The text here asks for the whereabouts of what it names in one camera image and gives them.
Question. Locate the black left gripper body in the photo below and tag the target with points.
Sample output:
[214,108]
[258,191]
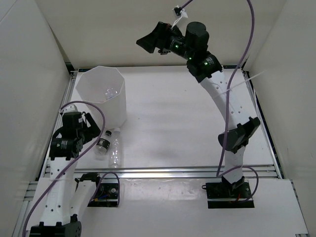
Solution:
[88,133]

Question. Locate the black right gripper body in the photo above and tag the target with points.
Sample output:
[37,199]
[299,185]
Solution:
[176,44]

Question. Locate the blue label plastic bottle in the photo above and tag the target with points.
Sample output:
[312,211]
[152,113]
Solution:
[110,93]

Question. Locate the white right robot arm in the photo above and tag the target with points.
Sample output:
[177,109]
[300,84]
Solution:
[222,98]

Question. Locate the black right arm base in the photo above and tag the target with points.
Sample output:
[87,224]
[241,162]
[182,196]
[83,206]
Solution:
[219,197]

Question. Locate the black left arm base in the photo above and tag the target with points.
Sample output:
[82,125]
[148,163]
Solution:
[107,194]

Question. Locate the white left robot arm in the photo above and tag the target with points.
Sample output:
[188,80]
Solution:
[60,218]

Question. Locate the white octagonal bin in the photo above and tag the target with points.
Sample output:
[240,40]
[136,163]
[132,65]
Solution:
[103,96]

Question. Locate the black label plastic bottle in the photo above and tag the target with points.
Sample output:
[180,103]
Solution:
[102,146]

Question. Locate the clear unlabeled plastic bottle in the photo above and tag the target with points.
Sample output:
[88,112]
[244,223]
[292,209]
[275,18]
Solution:
[116,155]

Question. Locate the aluminium frame rail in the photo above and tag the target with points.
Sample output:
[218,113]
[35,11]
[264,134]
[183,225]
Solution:
[169,124]

